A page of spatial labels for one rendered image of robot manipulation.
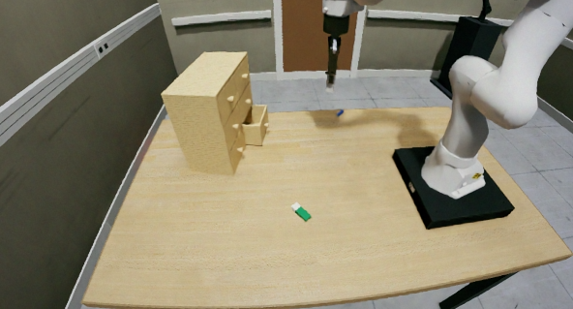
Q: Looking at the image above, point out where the tan wooden chest of drawers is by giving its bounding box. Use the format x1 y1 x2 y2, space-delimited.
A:
161 52 251 176

